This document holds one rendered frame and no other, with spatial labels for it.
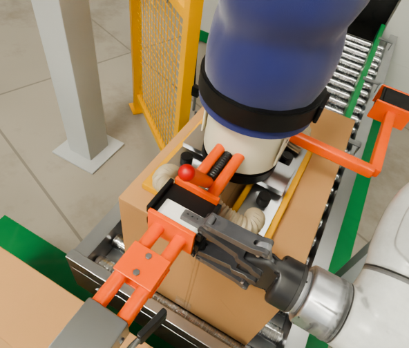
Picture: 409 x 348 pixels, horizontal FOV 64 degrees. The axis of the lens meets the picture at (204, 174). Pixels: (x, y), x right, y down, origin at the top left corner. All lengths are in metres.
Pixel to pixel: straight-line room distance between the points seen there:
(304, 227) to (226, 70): 0.39
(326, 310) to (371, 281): 0.08
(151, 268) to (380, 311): 0.30
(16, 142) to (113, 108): 0.65
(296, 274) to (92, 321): 0.27
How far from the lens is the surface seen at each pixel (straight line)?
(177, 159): 0.75
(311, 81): 0.52
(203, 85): 0.57
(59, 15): 1.54
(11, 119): 2.45
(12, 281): 1.14
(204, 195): 0.53
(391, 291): 0.51
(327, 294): 0.49
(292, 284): 0.48
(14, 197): 2.01
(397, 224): 0.53
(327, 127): 1.00
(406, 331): 0.51
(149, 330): 0.45
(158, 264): 0.48
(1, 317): 1.11
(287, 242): 0.71
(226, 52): 0.52
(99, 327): 0.45
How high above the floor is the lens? 1.53
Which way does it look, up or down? 50 degrees down
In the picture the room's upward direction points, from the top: 12 degrees clockwise
